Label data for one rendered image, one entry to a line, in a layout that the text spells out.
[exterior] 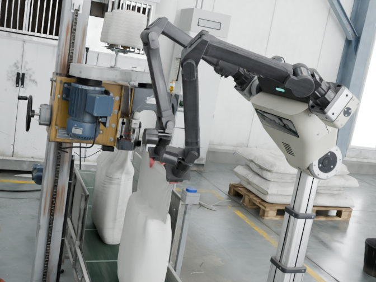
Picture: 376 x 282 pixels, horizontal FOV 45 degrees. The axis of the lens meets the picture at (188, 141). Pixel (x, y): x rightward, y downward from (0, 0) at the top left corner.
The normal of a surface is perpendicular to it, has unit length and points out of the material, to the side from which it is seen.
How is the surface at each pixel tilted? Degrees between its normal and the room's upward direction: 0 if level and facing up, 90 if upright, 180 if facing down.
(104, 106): 90
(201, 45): 117
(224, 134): 90
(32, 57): 90
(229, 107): 90
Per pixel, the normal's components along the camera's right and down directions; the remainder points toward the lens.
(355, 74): 0.36, 0.23
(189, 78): -0.02, 0.62
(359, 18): -0.92, -0.09
